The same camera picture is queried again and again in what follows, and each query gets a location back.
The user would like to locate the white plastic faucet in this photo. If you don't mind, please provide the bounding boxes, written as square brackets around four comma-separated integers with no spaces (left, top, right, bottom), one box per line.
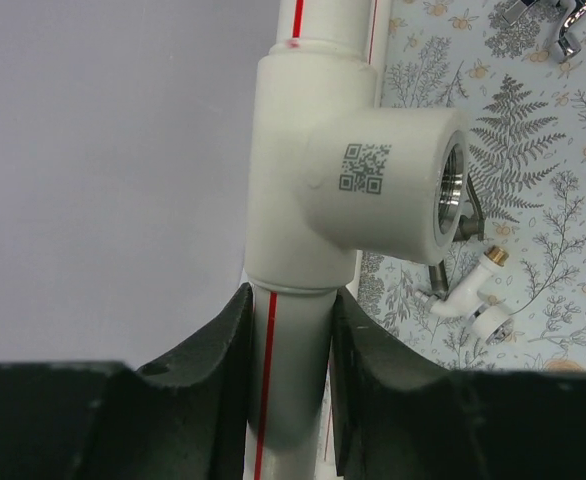
[415,245,513,345]

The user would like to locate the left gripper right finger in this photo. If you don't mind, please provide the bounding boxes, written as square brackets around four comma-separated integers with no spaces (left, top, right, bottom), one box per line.
[330,292,586,479]

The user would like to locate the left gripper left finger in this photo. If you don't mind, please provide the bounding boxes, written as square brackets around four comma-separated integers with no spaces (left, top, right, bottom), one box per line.
[0,285,253,479]

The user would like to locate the chrome faucet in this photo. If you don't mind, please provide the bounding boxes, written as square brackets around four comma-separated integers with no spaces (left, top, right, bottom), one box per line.
[501,0,586,63]

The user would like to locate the dark short faucet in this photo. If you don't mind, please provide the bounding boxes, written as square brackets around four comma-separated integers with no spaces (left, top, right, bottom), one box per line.
[428,176,485,299]

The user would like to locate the white pipe frame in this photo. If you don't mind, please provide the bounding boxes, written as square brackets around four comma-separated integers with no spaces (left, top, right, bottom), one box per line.
[244,1,468,479]

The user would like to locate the floral table mat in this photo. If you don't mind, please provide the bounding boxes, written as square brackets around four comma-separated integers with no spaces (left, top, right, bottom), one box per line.
[359,0,586,371]

